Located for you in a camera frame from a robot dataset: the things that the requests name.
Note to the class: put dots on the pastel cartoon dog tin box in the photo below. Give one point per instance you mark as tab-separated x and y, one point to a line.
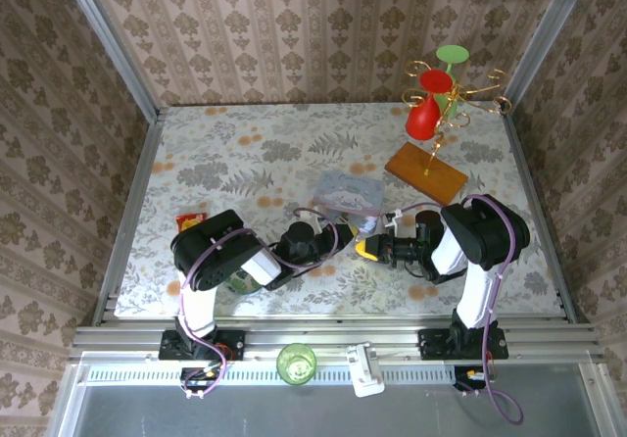
348	192

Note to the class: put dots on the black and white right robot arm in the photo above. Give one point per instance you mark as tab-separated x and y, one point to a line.
490	231

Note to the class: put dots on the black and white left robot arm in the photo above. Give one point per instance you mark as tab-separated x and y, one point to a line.
210	251

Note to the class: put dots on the green leaf pattern plate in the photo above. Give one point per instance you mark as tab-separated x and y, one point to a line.
240	282

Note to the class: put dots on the brown wooden base board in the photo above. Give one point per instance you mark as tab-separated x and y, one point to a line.
426	172

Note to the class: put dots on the green glass cup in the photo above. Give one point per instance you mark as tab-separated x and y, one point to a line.
296	363

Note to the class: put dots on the red snack packet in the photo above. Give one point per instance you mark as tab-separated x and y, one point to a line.
191	221

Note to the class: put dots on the floral patterned table cover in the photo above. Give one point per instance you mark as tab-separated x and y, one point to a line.
294	128

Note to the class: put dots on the red plastic goblet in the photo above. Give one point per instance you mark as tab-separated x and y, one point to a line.
422	118

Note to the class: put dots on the grey metal tray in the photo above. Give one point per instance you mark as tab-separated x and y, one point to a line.
294	412

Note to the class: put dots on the green plastic goblet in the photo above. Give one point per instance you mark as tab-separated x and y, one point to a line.
451	55

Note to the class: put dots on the aluminium frame rail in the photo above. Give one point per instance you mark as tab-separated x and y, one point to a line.
318	334

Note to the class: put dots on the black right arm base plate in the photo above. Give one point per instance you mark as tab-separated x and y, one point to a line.
431	344

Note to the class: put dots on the white plastic mount bracket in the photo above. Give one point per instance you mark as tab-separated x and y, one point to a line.
365	373

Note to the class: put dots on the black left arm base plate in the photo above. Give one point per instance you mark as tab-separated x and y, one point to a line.
230	344

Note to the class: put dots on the aluminium table side rail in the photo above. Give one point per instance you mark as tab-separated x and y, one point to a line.
132	202
539	202

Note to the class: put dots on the aluminium frame post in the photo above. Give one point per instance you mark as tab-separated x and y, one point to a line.
108	35
548	30

